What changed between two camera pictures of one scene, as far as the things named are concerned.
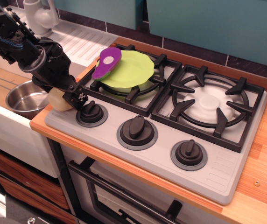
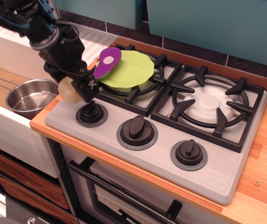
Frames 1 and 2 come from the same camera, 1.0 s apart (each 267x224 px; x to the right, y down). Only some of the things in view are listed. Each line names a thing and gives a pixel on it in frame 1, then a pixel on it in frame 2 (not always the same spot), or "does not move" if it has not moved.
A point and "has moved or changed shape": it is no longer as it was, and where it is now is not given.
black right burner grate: (217, 107) does not move
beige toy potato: (56, 101) has moved or changed shape
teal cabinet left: (128, 13) does not move
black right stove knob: (188, 155) does not move
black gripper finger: (41, 84) → (57, 73)
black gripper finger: (76, 98) → (87, 86)
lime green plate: (134, 67) does not move
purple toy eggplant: (109, 58) does not move
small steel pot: (25, 98) does not move
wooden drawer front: (31, 177) does not move
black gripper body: (50, 64) → (61, 51)
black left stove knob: (91, 115) does not move
